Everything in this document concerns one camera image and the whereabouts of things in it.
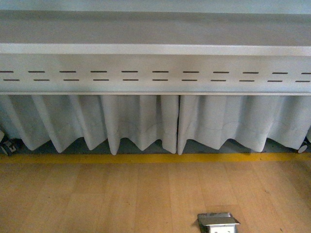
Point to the steel floor outlet box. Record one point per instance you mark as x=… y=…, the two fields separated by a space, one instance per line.
x=217 y=223

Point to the black caster wheel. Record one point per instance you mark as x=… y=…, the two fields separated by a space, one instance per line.
x=10 y=146

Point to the left white table curtain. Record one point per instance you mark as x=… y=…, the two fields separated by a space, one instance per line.
x=37 y=119

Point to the white round table foot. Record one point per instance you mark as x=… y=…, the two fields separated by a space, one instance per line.
x=302 y=148

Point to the yellow floor tape line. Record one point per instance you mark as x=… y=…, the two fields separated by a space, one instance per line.
x=150 y=158

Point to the right white table curtain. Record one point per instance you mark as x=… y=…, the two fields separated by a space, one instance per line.
x=250 y=120

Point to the white perforated table frame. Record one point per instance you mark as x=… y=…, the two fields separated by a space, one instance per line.
x=160 y=53

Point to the white table curtain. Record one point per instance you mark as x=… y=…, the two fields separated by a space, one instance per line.
x=250 y=120
x=37 y=119

